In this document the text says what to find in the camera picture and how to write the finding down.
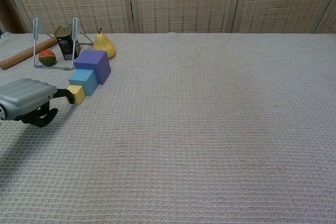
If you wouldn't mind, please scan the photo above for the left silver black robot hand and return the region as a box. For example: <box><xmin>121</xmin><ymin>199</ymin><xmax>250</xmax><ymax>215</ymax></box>
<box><xmin>0</xmin><ymin>78</ymin><xmax>75</xmax><ymax>128</ymax></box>

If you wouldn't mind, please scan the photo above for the small yellow cube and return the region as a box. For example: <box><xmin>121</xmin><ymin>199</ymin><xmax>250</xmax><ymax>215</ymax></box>
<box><xmin>66</xmin><ymin>84</ymin><xmax>86</xmax><ymax>105</ymax></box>

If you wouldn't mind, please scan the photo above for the medium blue cube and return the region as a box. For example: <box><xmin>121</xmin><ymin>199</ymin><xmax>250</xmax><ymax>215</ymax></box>
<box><xmin>68</xmin><ymin>68</ymin><xmax>98</xmax><ymax>97</ymax></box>

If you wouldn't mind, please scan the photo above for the beige woven tablecloth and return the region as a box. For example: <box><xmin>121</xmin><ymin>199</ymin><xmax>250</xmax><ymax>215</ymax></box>
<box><xmin>0</xmin><ymin>32</ymin><xmax>336</xmax><ymax>224</ymax></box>

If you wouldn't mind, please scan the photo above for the wooden rolling pin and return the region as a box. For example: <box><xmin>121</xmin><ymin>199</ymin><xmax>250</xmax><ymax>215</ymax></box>
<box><xmin>0</xmin><ymin>37</ymin><xmax>58</xmax><ymax>70</ymax></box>

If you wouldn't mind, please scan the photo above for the red green ball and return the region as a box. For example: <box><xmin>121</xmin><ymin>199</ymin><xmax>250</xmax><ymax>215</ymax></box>
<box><xmin>38</xmin><ymin>50</ymin><xmax>57</xmax><ymax>66</ymax></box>

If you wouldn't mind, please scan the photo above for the large purple cube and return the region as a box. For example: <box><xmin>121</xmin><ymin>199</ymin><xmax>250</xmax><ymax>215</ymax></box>
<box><xmin>73</xmin><ymin>49</ymin><xmax>111</xmax><ymax>86</ymax></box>

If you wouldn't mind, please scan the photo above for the yellow pear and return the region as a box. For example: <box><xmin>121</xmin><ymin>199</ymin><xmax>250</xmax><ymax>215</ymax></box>
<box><xmin>92</xmin><ymin>27</ymin><xmax>116</xmax><ymax>59</ymax></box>

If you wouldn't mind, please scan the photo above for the woven bamboo folding screen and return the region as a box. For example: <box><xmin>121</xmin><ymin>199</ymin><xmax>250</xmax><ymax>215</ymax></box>
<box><xmin>0</xmin><ymin>0</ymin><xmax>336</xmax><ymax>35</ymax></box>

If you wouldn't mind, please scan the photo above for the metal wire stand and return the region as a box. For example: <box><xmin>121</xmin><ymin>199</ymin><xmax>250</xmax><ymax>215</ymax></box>
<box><xmin>33</xmin><ymin>17</ymin><xmax>95</xmax><ymax>71</ymax></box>

